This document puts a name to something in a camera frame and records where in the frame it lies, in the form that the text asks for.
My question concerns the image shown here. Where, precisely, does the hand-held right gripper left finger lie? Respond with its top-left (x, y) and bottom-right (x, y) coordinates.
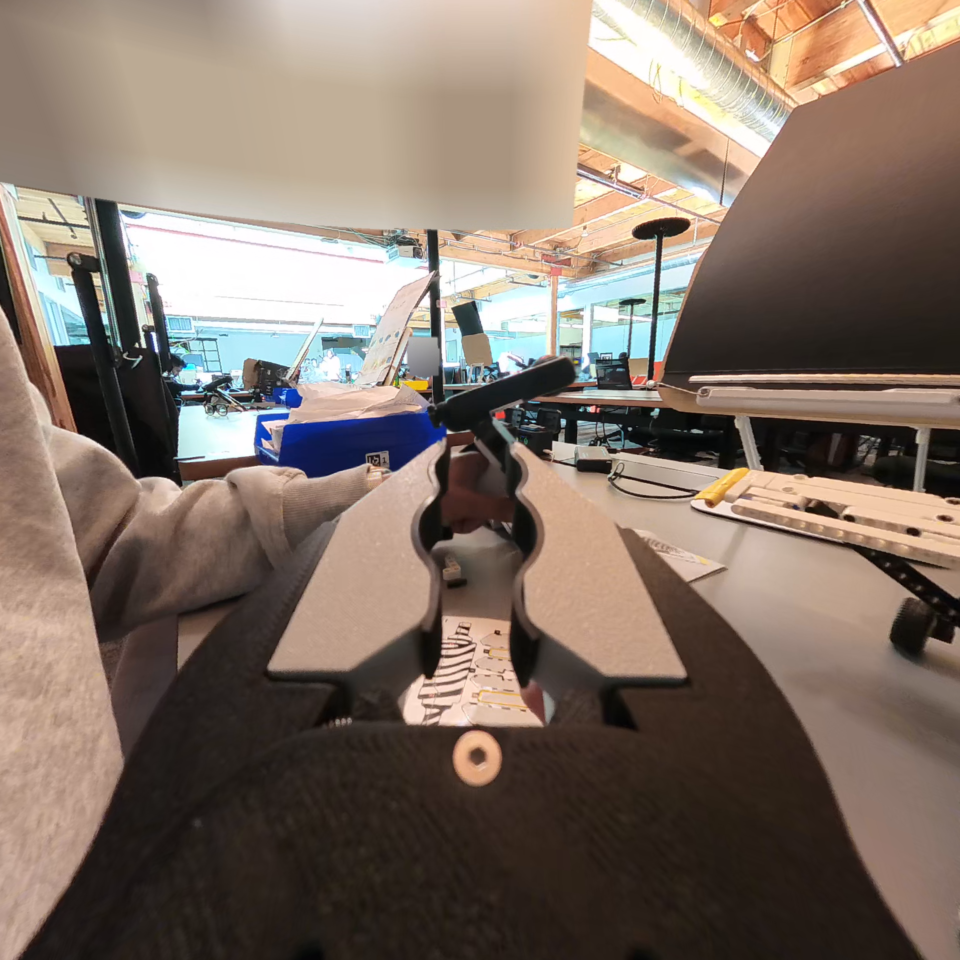
top-left (266, 438), bottom-right (451, 682)

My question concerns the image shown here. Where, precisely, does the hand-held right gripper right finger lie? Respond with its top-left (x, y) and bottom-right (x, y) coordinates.
top-left (510, 442), bottom-right (690, 687)

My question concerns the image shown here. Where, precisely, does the person's left forearm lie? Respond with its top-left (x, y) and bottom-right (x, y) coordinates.
top-left (90, 461), bottom-right (393, 624)

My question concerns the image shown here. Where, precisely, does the zebra striped lego vehicle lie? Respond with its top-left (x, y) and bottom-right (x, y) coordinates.
top-left (693, 468), bottom-right (960, 654)

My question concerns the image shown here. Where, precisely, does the person's left hand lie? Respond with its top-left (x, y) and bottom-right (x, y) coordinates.
top-left (442, 452), bottom-right (519, 535)

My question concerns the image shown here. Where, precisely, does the white display board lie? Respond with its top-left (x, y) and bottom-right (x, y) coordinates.
top-left (358, 271), bottom-right (440, 387)

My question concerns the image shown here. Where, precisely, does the zebra print sticker sheet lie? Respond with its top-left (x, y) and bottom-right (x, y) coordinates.
top-left (416, 616), bottom-right (549, 727)

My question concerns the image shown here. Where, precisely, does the black floor lamp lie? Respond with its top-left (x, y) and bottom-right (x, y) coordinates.
top-left (632, 217), bottom-right (691, 385)
top-left (618, 297), bottom-right (648, 360)

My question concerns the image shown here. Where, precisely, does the blue storage bin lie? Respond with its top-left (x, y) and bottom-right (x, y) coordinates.
top-left (253, 408), bottom-right (447, 479)

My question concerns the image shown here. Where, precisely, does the grey sweatshirt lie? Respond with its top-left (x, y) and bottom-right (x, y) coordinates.
top-left (0, 307), bottom-right (181, 939)

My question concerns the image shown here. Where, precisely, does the black desk divider panel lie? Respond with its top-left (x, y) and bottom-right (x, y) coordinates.
top-left (660, 45), bottom-right (960, 430)

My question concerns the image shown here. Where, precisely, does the black cable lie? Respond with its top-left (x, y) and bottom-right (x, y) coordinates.
top-left (607, 463), bottom-right (702, 501)

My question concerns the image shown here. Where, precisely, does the black metal post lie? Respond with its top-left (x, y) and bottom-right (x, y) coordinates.
top-left (426, 228), bottom-right (446, 406)

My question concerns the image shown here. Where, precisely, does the silver ventilation duct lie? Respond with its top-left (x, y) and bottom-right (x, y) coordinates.
top-left (581, 0), bottom-right (796, 205)

